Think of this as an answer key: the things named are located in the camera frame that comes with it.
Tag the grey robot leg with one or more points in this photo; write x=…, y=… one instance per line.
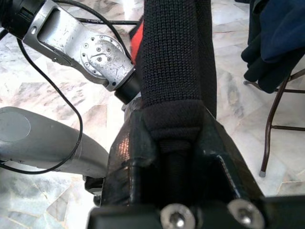
x=35, y=138

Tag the navy blue shirt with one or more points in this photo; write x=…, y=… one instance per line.
x=281, y=35

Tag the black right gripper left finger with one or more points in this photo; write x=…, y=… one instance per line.
x=135, y=148

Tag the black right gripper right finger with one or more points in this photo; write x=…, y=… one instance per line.
x=228, y=152

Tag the black jacket red trim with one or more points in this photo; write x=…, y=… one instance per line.
x=171, y=59

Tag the marble pattern folding table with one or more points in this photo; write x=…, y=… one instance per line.
x=268, y=133

